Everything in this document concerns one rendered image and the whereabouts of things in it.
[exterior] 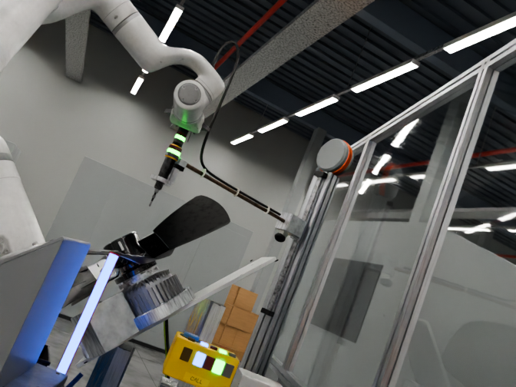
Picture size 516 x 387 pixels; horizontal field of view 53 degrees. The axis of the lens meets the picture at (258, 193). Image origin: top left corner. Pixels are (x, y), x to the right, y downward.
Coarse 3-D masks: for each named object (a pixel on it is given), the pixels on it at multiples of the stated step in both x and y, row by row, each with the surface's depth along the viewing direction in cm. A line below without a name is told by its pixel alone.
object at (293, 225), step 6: (282, 216) 204; (288, 216) 202; (294, 216) 201; (276, 222) 205; (282, 222) 203; (288, 222) 201; (294, 222) 202; (300, 222) 204; (306, 222) 208; (276, 228) 205; (282, 228) 202; (288, 228) 200; (294, 228) 202; (300, 228) 205; (288, 234) 209; (294, 234) 203; (300, 234) 205
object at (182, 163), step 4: (180, 160) 167; (184, 160) 168; (176, 164) 166; (180, 164) 167; (184, 164) 168; (176, 168) 166; (180, 168) 166; (172, 172) 166; (176, 172) 166; (152, 176) 162; (156, 176) 161; (172, 176) 165; (176, 176) 166; (160, 180) 161; (164, 180) 161; (168, 180) 162; (172, 180) 165; (164, 184) 166; (168, 184) 163
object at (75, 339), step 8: (112, 256) 125; (112, 264) 125; (104, 272) 124; (104, 280) 124; (96, 288) 124; (96, 296) 123; (88, 304) 123; (96, 304) 123; (88, 312) 123; (80, 320) 122; (88, 320) 122; (80, 328) 122; (72, 336) 121; (80, 336) 122; (72, 344) 121; (64, 352) 121; (72, 352) 121; (64, 360) 120; (64, 368) 120
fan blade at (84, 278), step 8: (80, 272) 163; (88, 272) 163; (80, 280) 160; (88, 280) 160; (96, 280) 160; (72, 288) 157; (80, 288) 157; (88, 288) 158; (72, 296) 154; (80, 296) 155; (64, 304) 152
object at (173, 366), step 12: (180, 336) 121; (180, 348) 119; (192, 348) 120; (204, 348) 120; (168, 360) 119; (180, 360) 119; (192, 360) 119; (204, 360) 120; (228, 360) 121; (168, 372) 118; (180, 372) 119; (192, 372) 119; (204, 372) 120; (192, 384) 119; (204, 384) 119; (216, 384) 120; (228, 384) 120
